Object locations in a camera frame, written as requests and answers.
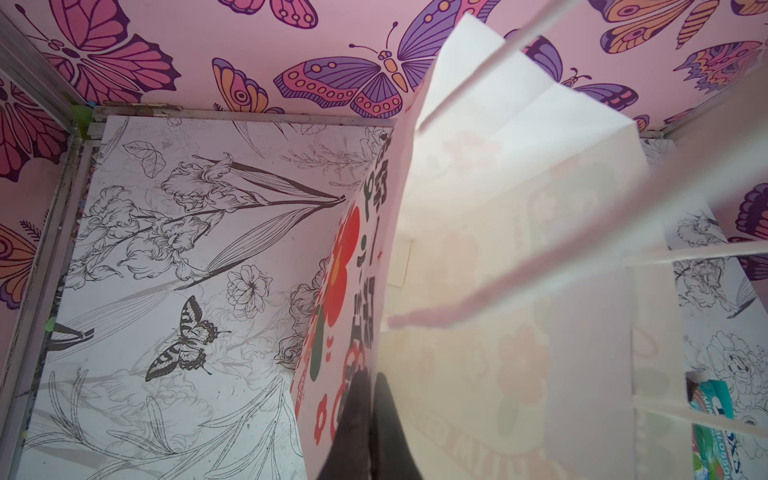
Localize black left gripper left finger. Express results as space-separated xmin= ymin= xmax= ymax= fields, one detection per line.
xmin=318 ymin=371 xmax=372 ymax=480

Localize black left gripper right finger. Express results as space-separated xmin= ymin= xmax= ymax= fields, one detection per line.
xmin=369 ymin=373 xmax=423 ymax=480

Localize white paper bag with flower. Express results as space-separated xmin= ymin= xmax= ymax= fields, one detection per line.
xmin=292 ymin=1 xmax=767 ymax=479

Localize teal snack packet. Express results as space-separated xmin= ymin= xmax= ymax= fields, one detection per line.
xmin=687 ymin=379 xmax=743 ymax=479

